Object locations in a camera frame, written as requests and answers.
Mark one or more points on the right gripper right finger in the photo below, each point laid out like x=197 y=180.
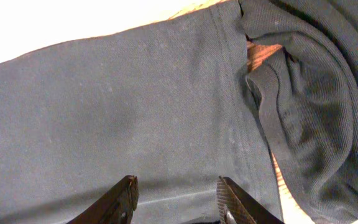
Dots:
x=236 y=206

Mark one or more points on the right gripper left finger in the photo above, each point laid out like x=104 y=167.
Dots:
x=116 y=206

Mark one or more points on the black t-shirt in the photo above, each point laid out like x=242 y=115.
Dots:
x=166 y=102

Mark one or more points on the black clothes pile right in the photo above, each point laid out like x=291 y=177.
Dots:
x=308 y=99

